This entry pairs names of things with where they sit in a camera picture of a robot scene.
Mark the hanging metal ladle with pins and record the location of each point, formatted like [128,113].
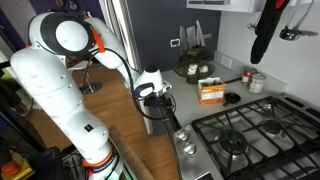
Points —
[294,33]

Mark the stainless steel refrigerator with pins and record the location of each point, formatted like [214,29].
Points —
[115,13]

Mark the red white can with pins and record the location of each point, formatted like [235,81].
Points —
[247,75]

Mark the small black skillet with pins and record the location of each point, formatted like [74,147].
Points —
[231,98]

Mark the orange white carton box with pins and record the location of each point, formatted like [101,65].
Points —
[211,90]

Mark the green glass tiered stand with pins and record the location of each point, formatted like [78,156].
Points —
[195,64]

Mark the white wall outlet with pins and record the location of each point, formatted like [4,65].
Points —
[226,61]

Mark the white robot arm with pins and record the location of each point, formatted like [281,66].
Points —
[41,70]

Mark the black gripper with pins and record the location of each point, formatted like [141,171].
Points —
[158,102]

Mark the stainless gas stove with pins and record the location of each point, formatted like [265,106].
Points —
[267,139]

